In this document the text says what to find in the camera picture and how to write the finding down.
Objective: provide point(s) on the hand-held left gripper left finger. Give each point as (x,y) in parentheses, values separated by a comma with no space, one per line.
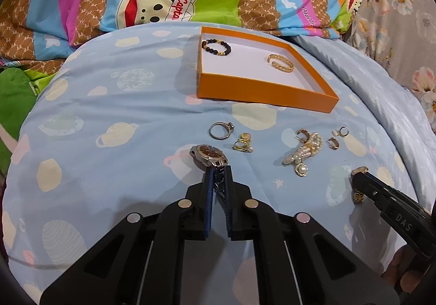
(206,209)

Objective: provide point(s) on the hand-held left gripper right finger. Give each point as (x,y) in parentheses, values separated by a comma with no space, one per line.
(229,213)

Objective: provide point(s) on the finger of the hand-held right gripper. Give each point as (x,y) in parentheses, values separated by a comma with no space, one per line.
(358,185)
(376,182)

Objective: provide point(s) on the gold wristwatch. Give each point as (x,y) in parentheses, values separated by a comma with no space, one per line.
(358,196)

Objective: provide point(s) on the silver wristwatch with brown dial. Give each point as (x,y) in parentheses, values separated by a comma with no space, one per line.
(207,153)

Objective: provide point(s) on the round pearl earring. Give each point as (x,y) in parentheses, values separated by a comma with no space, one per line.
(301,169)

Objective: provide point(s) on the large gold hoop earring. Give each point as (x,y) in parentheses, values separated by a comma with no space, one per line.
(302,134)

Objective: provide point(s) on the orange shallow box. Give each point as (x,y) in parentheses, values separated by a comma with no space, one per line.
(259,95)

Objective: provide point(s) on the person's right hand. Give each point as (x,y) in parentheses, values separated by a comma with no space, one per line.
(397,264)

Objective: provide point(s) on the light blue planet quilt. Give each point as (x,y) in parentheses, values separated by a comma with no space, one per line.
(102,155)

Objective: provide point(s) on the grey floral bedsheet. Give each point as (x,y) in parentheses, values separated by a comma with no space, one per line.
(402,18)

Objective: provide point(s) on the green cloth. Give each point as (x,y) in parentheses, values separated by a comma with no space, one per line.
(17,97)

